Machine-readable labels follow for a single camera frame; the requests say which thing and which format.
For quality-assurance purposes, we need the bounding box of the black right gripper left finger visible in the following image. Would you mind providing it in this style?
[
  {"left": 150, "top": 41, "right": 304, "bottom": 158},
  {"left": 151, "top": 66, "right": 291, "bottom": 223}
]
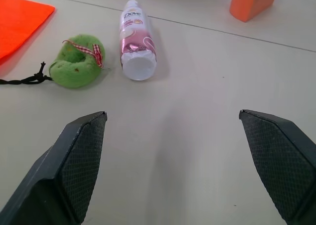
[{"left": 0, "top": 111, "right": 108, "bottom": 225}]

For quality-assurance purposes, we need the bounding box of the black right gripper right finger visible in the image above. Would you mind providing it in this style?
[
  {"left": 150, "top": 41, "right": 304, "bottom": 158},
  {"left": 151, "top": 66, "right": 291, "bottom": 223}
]
[{"left": 238, "top": 109, "right": 316, "bottom": 225}]

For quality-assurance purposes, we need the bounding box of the pink white Dove spray bottle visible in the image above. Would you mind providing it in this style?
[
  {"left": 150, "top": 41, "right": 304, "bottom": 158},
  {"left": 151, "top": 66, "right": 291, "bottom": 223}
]
[{"left": 118, "top": 0, "right": 158, "bottom": 82}]

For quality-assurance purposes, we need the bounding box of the orange box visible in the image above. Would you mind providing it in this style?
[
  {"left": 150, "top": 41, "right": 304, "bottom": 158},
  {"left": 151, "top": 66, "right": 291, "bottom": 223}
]
[{"left": 229, "top": 0, "right": 281, "bottom": 23}]

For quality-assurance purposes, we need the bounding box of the black knotted cord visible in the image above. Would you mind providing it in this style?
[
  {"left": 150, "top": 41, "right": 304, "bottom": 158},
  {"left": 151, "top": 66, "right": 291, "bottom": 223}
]
[{"left": 0, "top": 61, "right": 53, "bottom": 86}]

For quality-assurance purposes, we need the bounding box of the green fluffy ring with ribbon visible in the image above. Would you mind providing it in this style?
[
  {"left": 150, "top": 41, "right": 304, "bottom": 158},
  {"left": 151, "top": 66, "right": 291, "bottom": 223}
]
[{"left": 49, "top": 34, "right": 107, "bottom": 90}]

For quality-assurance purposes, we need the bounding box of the orange cloth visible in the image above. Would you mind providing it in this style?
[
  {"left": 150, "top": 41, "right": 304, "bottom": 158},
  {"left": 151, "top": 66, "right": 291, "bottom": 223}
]
[{"left": 0, "top": 0, "right": 56, "bottom": 66}]

